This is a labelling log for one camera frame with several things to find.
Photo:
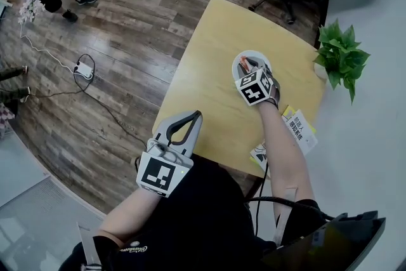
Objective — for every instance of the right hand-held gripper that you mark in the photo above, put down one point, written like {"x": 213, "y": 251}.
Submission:
{"x": 253, "y": 89}

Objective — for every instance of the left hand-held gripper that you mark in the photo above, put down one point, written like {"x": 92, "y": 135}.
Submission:
{"x": 158, "y": 173}

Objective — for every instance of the white plate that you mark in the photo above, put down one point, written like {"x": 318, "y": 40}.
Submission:
{"x": 236, "y": 71}

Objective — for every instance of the person's left forearm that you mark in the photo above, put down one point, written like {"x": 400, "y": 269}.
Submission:
{"x": 127, "y": 215}

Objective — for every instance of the person's right forearm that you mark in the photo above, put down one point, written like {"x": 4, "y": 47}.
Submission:
{"x": 282, "y": 149}

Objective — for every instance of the white plant pot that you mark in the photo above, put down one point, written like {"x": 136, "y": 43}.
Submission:
{"x": 320, "y": 72}

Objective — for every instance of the white yellow booklet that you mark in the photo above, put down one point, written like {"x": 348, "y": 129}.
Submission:
{"x": 299, "y": 133}

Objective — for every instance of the white printed leaflet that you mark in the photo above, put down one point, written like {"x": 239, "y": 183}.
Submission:
{"x": 258, "y": 154}

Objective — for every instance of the green leafy plant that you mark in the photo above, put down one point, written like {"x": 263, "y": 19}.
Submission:
{"x": 341, "y": 57}

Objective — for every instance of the person's black shirt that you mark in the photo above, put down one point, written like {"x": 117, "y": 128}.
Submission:
{"x": 206, "y": 215}

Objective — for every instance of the white power strip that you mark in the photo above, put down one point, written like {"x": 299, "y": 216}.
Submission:
{"x": 84, "y": 70}

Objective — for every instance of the checkered fabric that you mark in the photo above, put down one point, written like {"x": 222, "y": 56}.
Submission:
{"x": 4, "y": 117}

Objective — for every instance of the black chest-mounted phone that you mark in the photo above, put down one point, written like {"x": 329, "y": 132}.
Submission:
{"x": 333, "y": 244}

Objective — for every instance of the pale pink flowers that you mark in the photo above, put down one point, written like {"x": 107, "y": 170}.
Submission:
{"x": 30, "y": 9}

